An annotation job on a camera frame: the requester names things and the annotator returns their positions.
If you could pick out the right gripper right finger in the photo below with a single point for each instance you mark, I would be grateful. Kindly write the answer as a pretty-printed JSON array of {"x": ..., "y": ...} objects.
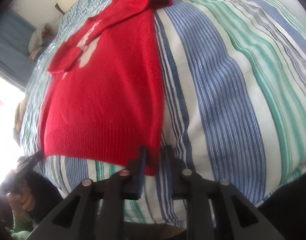
[{"x": 215, "y": 209}]

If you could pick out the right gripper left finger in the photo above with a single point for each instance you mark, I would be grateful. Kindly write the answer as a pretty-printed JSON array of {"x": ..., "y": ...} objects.
[{"x": 95, "y": 210}]

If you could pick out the red knit sweater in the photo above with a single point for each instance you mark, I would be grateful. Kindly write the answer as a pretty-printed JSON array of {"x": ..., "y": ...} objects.
[{"x": 105, "y": 100}]

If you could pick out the pile of folded clothes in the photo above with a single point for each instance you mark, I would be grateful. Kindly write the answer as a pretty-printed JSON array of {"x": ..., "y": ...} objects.
[{"x": 39, "y": 41}]

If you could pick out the person's left hand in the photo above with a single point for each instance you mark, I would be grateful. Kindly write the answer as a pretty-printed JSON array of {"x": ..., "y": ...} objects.
[{"x": 22, "y": 202}]

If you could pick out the striped blue green bedsheet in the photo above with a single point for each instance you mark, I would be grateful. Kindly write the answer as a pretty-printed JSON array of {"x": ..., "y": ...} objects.
[{"x": 234, "y": 93}]

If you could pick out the blue curtain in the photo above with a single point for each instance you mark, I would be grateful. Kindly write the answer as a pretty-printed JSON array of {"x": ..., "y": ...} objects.
[{"x": 15, "y": 65}]

